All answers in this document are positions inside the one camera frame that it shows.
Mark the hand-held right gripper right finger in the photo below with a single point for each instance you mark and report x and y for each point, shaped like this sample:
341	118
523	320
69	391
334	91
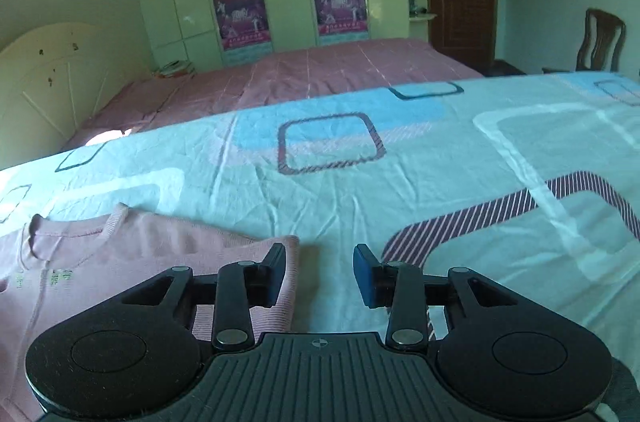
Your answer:
362	277

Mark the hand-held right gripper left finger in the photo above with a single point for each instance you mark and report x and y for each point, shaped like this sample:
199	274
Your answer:
272	277

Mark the pink knit sweater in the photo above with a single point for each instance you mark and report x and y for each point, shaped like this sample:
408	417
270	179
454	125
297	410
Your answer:
125	252

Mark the blue patterned bed sheet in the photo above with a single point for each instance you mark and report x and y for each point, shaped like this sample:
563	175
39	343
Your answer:
400	182

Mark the pink checked bed cover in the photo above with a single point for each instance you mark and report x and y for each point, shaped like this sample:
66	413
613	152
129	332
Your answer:
300	72

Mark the stack of books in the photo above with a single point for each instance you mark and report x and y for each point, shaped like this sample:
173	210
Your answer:
172	68

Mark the small teal figurine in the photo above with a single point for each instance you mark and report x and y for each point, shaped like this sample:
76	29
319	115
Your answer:
412	2

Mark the cream arched headboard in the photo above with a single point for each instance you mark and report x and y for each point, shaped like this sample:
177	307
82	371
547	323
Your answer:
50	92

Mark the dark wooden chair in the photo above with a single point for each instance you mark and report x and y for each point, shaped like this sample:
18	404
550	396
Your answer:
600	42

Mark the purple wall poster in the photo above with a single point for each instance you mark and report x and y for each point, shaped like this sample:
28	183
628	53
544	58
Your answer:
340	10
242	20

